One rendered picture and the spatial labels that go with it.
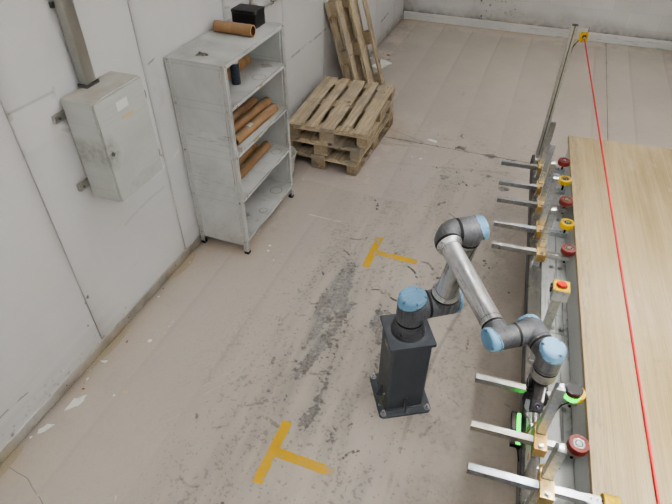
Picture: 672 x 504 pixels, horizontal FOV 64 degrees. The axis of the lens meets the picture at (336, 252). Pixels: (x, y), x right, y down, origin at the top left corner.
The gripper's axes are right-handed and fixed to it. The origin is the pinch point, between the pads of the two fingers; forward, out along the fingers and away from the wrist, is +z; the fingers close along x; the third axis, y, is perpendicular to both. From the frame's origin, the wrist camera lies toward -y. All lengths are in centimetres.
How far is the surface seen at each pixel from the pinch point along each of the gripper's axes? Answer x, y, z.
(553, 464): -6.9, -24.2, -6.4
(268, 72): 199, 228, -24
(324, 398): 101, 48, 101
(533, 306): -7, 92, 32
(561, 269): -25, 138, 40
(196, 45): 233, 190, -54
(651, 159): -81, 243, 13
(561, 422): -23, 27, 39
